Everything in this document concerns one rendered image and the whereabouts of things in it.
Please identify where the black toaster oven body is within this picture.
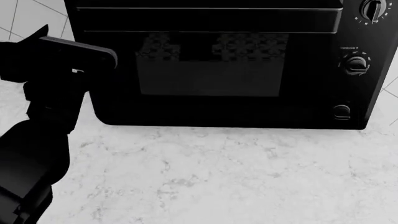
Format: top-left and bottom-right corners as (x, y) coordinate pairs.
(63, 0), (398, 131)

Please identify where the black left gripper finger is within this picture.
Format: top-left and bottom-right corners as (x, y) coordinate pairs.
(39, 35), (119, 70)
(17, 24), (50, 44)

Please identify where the black toaster oven glass door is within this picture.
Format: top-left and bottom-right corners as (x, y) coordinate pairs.
(63, 0), (345, 127)

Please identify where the small black function knob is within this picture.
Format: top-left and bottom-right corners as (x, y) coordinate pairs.
(331, 104), (353, 121)

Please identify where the black timer knob with ticks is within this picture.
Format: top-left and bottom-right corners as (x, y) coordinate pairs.
(359, 0), (394, 24)

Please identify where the black oven door handle bar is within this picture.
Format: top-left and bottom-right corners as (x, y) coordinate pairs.
(75, 6), (344, 34)

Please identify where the black temperature knob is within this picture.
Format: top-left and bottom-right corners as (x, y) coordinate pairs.
(338, 54), (371, 76)

